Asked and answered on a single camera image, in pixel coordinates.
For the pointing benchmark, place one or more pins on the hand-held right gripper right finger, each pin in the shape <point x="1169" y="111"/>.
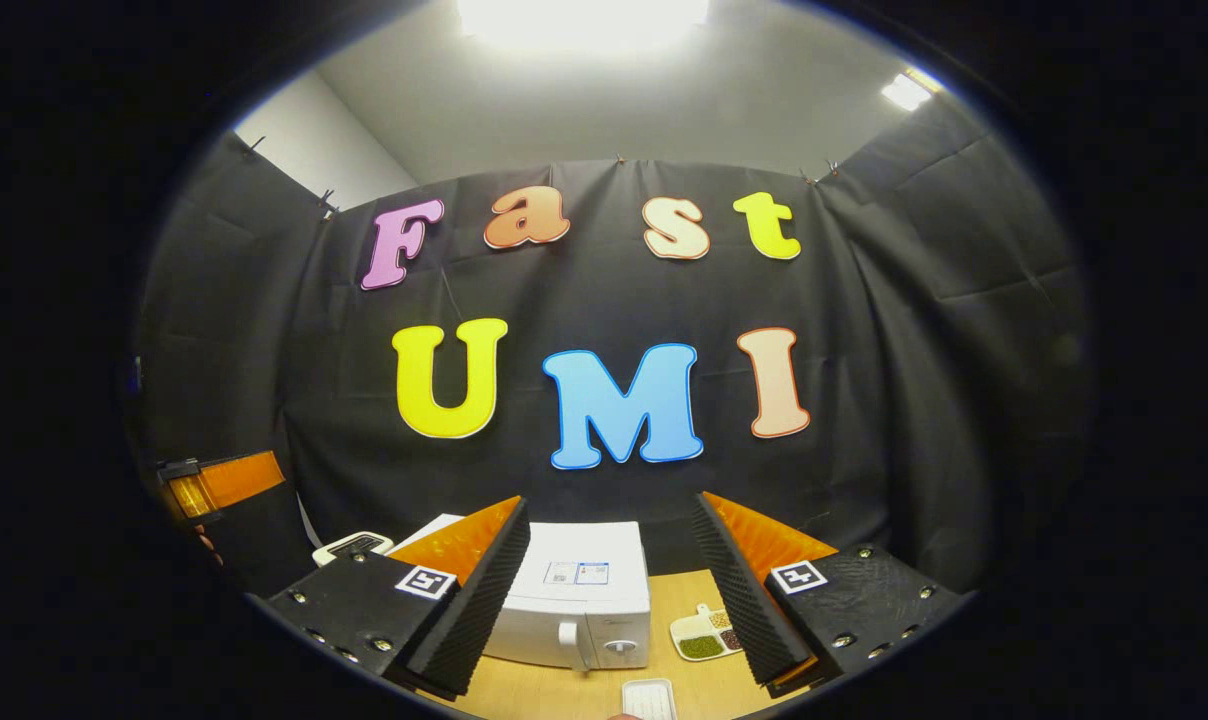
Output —
<point x="749" y="620"/>

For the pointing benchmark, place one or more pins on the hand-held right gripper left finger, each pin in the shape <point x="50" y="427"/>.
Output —
<point x="474" y="620"/>

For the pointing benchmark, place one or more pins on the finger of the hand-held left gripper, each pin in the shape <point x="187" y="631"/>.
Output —
<point x="239" y="480"/>

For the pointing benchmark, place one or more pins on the white microwave oven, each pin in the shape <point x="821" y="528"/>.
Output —
<point x="584" y="600"/>

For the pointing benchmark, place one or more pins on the white divided dish of beans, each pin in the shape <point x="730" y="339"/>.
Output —
<point x="704" y="640"/>

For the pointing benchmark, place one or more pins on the white plastic tray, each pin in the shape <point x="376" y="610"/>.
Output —
<point x="649" y="700"/>

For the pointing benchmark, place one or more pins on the white toaster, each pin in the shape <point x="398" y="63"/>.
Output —
<point x="354" y="547"/>

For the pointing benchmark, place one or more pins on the small ceiling light panel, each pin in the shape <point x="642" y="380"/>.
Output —
<point x="909" y="92"/>

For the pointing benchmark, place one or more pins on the large ceiling light panel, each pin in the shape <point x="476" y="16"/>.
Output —
<point x="584" y="20"/>

